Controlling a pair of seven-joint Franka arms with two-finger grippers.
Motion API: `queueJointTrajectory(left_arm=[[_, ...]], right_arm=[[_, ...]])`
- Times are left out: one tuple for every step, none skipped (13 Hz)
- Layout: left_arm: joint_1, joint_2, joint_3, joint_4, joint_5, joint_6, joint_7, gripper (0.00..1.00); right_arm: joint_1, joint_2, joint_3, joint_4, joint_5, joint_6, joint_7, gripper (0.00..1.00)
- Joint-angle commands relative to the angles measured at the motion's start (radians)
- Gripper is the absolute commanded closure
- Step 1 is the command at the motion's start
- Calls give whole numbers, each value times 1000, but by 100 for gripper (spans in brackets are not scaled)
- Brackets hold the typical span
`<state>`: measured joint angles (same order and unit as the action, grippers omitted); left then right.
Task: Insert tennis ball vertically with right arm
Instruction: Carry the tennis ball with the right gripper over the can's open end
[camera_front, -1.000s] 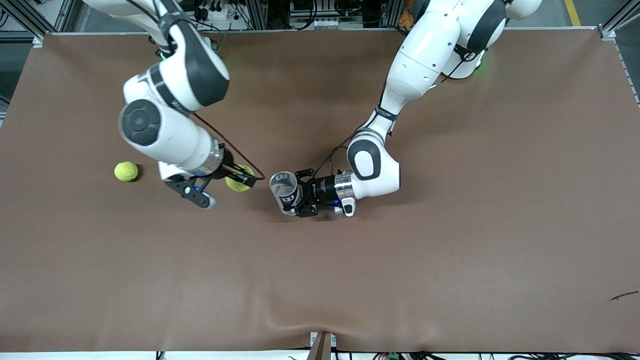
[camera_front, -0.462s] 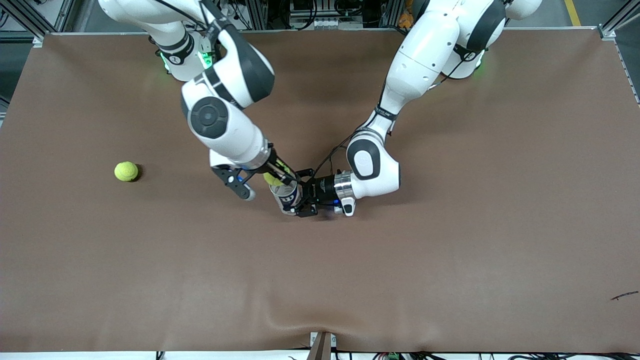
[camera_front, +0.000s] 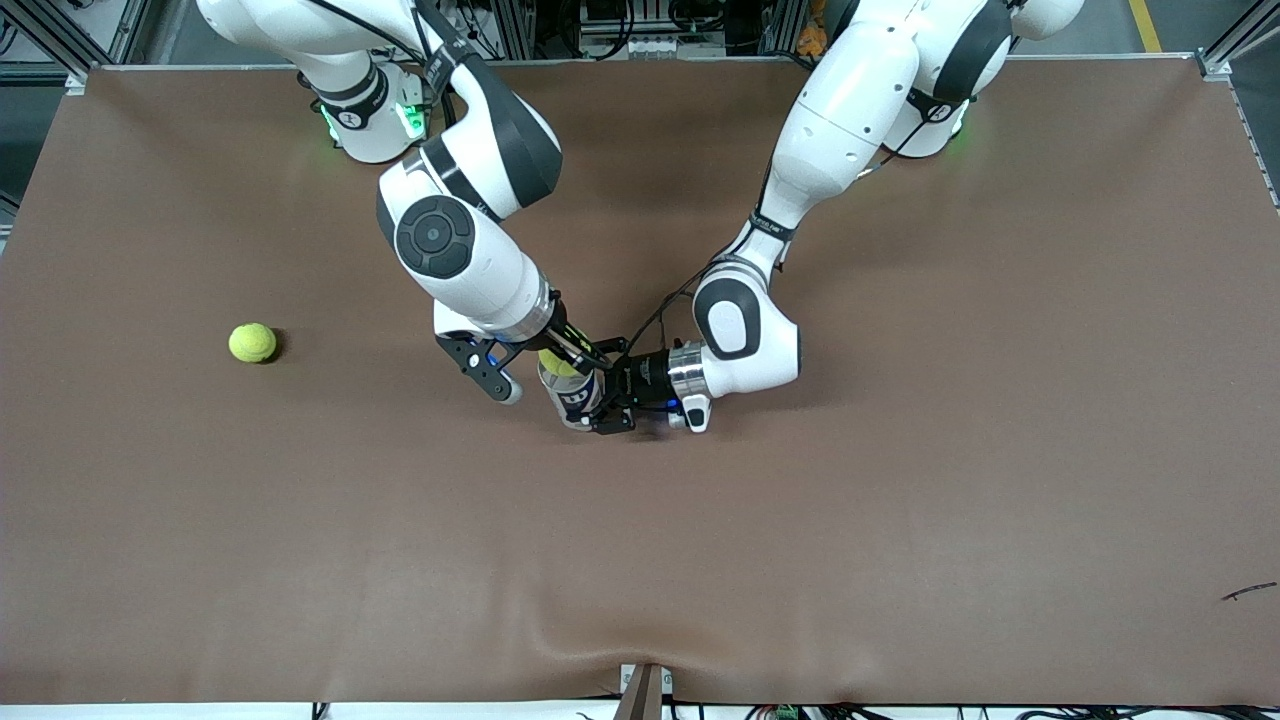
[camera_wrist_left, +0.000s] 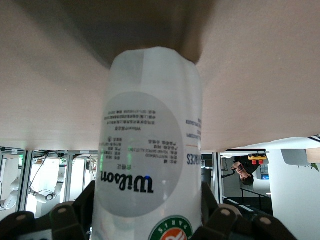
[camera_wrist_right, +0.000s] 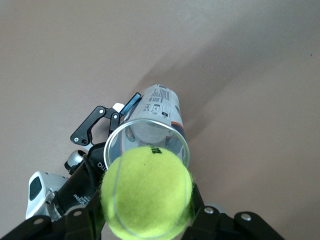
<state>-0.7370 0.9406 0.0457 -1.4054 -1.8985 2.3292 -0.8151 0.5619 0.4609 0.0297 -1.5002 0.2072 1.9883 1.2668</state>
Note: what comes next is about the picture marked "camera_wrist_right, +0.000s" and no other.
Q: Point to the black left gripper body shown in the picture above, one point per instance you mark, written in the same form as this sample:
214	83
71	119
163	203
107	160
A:
80	185

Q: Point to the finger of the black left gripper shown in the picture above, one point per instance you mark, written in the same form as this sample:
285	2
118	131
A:
86	123

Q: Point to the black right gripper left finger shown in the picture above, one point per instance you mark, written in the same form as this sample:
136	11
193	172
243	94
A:
75	225

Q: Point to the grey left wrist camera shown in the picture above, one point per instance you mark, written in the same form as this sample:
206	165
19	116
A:
35	200

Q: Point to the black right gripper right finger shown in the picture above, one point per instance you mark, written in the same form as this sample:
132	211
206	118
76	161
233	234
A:
212	225

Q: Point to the yellow tennis ball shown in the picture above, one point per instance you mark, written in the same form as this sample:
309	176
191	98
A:
147	195

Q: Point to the brown table cover mat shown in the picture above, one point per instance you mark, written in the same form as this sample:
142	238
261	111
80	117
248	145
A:
250	125

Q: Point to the clear printed tennis ball can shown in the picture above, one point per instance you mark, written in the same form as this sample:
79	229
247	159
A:
160	105

